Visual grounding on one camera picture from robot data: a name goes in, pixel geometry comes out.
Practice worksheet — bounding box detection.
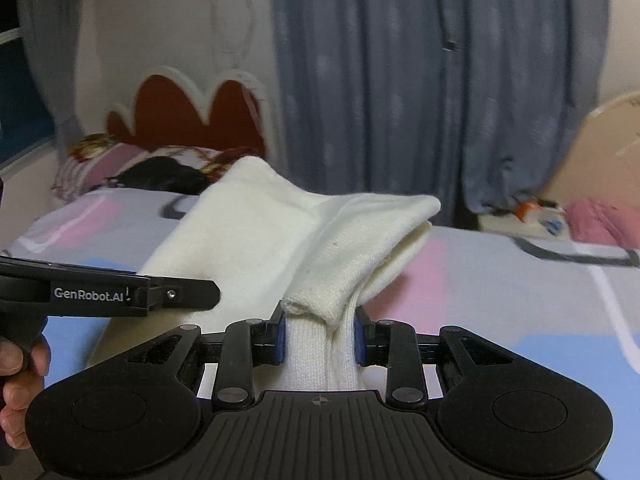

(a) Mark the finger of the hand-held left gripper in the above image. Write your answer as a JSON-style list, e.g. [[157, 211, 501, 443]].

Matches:
[[148, 280, 222, 312]]

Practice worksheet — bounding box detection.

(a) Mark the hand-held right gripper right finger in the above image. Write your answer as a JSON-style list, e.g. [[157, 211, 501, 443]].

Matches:
[[353, 307, 512, 411]]

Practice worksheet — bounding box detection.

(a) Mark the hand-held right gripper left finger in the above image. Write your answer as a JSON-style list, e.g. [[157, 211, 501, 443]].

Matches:
[[127, 302, 288, 411]]

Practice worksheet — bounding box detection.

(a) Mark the cream knit garment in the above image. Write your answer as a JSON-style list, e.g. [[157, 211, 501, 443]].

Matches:
[[92, 156, 442, 392]]

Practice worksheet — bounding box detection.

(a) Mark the person's left hand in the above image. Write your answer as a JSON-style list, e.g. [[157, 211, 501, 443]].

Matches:
[[0, 332, 52, 452]]

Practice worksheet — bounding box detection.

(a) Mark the black cloth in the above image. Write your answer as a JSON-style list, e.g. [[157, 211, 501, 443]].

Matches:
[[106, 156, 210, 196]]

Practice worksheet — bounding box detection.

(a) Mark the floral pillow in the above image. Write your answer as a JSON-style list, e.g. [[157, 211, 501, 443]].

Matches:
[[52, 134, 242, 203]]

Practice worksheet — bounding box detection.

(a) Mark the pastel patterned bed sheet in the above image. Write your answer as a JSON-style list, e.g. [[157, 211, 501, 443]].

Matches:
[[0, 187, 640, 480]]

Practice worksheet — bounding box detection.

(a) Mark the red white-edged headboard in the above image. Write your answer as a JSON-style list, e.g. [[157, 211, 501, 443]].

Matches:
[[104, 65, 284, 162]]

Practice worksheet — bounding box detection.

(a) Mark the window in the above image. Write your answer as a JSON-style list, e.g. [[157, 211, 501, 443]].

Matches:
[[0, 0, 57, 167]]

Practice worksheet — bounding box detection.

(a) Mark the orange and white packet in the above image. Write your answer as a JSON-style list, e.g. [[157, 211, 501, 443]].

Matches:
[[514, 199, 570, 239]]

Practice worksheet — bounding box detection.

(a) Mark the grey curtain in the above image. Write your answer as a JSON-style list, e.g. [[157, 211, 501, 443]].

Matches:
[[15, 0, 87, 162]]

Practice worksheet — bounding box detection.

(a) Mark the blue-grey curtain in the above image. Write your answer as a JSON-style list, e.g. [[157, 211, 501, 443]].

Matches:
[[267, 0, 612, 230]]

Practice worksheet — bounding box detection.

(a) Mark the pink cloth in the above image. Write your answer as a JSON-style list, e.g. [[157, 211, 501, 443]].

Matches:
[[564, 197, 640, 251]]

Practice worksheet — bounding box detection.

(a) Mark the cream round board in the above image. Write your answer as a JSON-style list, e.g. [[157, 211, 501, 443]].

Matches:
[[539, 91, 640, 213]]

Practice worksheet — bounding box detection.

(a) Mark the white wall cable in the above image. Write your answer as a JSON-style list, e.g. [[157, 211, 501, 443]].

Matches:
[[209, 0, 263, 128]]

